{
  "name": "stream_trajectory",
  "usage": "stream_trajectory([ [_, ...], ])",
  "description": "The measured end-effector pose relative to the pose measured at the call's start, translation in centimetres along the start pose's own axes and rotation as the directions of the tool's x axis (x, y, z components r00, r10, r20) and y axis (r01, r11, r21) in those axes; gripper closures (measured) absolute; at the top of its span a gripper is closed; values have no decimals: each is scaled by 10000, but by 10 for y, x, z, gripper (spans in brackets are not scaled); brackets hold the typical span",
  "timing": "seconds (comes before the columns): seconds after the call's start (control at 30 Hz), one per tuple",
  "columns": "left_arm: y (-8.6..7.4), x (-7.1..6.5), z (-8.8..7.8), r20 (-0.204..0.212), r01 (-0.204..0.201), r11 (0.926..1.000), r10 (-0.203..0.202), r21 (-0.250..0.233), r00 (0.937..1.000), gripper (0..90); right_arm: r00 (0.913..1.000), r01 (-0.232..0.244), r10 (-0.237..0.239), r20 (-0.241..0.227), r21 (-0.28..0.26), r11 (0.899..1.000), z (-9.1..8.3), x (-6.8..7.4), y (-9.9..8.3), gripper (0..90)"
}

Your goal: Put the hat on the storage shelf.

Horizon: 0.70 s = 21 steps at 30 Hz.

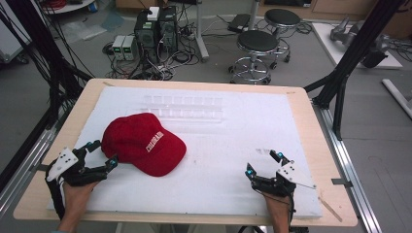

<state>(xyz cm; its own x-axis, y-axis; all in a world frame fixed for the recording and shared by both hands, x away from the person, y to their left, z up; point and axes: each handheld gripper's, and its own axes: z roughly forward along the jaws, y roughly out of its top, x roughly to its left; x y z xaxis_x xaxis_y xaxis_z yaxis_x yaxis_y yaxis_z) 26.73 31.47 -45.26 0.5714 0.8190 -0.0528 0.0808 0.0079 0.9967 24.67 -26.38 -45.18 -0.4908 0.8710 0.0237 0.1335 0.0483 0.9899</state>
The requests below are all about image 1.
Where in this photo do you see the round white table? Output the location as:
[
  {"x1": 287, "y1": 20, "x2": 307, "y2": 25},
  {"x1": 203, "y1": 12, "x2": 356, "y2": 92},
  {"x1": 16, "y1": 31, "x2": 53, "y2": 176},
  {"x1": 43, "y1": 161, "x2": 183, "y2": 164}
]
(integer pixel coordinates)
[{"x1": 41, "y1": 0, "x2": 97, "y2": 16}]

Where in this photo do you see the white cabinet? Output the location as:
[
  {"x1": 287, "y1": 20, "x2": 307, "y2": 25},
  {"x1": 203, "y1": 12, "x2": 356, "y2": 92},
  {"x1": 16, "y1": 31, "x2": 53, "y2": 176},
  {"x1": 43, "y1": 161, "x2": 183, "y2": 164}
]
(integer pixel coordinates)
[{"x1": 0, "y1": 5, "x2": 32, "y2": 65}]

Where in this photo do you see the black metal frame post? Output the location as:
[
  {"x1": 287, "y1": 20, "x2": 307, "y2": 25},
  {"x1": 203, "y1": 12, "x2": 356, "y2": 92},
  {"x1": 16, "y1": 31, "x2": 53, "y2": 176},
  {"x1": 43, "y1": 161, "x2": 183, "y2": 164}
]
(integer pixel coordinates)
[
  {"x1": 0, "y1": 0, "x2": 95, "y2": 131},
  {"x1": 303, "y1": 0, "x2": 406, "y2": 142}
]

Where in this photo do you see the white floor board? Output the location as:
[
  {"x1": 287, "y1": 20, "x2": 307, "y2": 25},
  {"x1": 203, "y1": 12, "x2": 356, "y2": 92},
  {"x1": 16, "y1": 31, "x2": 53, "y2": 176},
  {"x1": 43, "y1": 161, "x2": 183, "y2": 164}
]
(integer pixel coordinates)
[{"x1": 311, "y1": 21, "x2": 404, "y2": 70}]

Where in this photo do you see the clear plastic sheet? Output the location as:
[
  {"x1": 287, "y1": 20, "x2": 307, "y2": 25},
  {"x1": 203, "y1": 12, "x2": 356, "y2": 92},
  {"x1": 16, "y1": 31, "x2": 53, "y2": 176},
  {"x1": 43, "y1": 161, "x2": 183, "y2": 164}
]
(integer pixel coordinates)
[{"x1": 60, "y1": 19, "x2": 109, "y2": 42}]

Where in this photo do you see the white box on computer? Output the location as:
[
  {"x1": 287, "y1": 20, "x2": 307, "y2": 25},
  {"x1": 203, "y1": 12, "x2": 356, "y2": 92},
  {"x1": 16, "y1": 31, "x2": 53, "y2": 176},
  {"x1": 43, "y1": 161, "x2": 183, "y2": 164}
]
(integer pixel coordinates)
[{"x1": 147, "y1": 6, "x2": 161, "y2": 22}]

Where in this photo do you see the tangle of floor cables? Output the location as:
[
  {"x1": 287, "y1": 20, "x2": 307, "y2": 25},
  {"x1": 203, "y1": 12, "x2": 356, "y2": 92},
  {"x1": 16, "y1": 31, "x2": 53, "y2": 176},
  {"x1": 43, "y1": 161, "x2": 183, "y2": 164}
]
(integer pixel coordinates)
[{"x1": 102, "y1": 18, "x2": 208, "y2": 82}]

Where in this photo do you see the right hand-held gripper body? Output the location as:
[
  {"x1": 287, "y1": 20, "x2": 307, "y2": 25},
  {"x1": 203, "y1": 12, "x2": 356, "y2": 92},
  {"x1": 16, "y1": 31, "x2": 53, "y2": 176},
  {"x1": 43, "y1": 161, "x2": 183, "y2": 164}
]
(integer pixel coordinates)
[{"x1": 253, "y1": 159, "x2": 317, "y2": 199}]

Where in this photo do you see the person's right hand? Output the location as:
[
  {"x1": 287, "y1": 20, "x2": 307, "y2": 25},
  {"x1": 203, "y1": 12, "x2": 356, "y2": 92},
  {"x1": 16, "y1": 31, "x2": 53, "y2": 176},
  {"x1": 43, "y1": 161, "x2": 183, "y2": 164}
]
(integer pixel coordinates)
[{"x1": 261, "y1": 192, "x2": 291, "y2": 216}]

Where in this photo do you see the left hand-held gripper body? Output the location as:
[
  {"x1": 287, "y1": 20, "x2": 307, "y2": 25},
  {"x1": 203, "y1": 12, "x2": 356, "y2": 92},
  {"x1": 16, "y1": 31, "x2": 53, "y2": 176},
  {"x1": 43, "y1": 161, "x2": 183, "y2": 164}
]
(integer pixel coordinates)
[{"x1": 46, "y1": 147, "x2": 108, "y2": 187}]

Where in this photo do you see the aluminium rail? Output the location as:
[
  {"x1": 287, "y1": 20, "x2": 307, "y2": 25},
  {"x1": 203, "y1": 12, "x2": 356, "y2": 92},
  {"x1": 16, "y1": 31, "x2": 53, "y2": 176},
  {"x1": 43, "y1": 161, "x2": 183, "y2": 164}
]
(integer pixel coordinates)
[
  {"x1": 311, "y1": 99, "x2": 384, "y2": 233},
  {"x1": 0, "y1": 124, "x2": 61, "y2": 216}
]

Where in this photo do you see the clear plastic tray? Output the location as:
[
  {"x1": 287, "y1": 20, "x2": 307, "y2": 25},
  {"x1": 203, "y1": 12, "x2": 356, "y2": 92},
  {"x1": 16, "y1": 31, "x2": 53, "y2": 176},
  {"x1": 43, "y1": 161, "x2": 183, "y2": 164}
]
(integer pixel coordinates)
[{"x1": 141, "y1": 94, "x2": 225, "y2": 124}]

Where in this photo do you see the red baseball cap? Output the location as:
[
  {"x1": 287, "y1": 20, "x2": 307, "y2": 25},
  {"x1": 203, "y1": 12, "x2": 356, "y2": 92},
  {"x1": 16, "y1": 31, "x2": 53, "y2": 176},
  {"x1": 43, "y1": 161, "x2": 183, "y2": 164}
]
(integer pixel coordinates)
[{"x1": 100, "y1": 112, "x2": 188, "y2": 178}]

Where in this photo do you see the black round stool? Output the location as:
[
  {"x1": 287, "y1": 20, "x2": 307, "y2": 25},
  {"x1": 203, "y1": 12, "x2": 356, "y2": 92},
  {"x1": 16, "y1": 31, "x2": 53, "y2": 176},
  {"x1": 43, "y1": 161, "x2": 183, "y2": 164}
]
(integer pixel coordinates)
[
  {"x1": 227, "y1": 29, "x2": 282, "y2": 86},
  {"x1": 263, "y1": 8, "x2": 302, "y2": 64}
]

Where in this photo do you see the black computer tower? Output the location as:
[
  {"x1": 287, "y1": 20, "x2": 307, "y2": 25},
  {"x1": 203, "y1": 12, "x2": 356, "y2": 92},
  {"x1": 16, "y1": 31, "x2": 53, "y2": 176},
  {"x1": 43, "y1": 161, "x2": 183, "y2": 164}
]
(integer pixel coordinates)
[
  {"x1": 133, "y1": 11, "x2": 160, "y2": 65},
  {"x1": 157, "y1": 5, "x2": 180, "y2": 54}
]

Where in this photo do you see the white foam mat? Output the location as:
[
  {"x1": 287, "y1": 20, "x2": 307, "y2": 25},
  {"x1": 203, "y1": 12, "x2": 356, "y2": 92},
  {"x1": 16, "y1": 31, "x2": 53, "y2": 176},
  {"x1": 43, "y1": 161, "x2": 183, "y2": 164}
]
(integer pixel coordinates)
[{"x1": 48, "y1": 85, "x2": 324, "y2": 220}]

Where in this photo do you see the grey desk leg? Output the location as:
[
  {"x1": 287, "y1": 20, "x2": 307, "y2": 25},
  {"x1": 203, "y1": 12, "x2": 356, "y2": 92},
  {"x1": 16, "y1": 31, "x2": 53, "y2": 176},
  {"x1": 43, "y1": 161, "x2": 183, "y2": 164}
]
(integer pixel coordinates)
[{"x1": 193, "y1": 0, "x2": 211, "y2": 63}]

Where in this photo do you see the black flat box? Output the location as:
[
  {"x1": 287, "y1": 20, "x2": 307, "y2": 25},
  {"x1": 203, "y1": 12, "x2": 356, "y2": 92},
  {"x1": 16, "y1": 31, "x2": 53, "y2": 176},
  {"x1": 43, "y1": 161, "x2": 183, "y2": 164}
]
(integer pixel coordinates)
[{"x1": 226, "y1": 13, "x2": 253, "y2": 34}]

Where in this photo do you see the white pipe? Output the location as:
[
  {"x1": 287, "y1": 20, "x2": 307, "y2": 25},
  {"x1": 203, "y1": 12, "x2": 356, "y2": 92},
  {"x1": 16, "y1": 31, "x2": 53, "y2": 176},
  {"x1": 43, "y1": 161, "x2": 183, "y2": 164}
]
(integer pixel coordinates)
[{"x1": 381, "y1": 78, "x2": 412, "y2": 120}]

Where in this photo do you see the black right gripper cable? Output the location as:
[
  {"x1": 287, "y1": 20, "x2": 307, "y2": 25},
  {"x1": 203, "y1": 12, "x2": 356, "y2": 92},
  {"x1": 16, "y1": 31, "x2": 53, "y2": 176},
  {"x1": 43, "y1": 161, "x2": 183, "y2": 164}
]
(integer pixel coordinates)
[{"x1": 286, "y1": 193, "x2": 298, "y2": 233}]

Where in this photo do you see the person's left hand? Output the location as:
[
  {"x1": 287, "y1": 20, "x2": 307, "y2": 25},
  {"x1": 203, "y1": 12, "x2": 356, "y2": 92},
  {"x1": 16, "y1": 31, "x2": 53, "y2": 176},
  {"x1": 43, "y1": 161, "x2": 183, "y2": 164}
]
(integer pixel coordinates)
[{"x1": 62, "y1": 181, "x2": 100, "y2": 212}]

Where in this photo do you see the grey bench power supply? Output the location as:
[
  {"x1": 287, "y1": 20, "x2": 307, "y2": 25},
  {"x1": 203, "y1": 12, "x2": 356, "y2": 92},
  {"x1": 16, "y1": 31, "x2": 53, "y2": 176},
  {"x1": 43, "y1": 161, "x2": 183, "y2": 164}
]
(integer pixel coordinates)
[
  {"x1": 111, "y1": 34, "x2": 126, "y2": 61},
  {"x1": 122, "y1": 35, "x2": 139, "y2": 61}
]

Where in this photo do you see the grey metal bracket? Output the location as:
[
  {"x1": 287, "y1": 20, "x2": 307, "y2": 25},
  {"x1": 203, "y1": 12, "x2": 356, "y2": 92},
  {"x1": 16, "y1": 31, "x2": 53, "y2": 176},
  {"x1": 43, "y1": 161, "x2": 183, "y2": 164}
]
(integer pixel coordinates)
[
  {"x1": 330, "y1": 177, "x2": 354, "y2": 188},
  {"x1": 29, "y1": 163, "x2": 51, "y2": 173}
]

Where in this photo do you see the thin wooden stick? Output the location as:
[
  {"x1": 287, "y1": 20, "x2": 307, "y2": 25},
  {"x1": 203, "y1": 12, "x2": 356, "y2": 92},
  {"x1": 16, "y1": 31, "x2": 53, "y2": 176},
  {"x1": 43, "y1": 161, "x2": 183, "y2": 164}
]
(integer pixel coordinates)
[{"x1": 318, "y1": 196, "x2": 344, "y2": 223}]

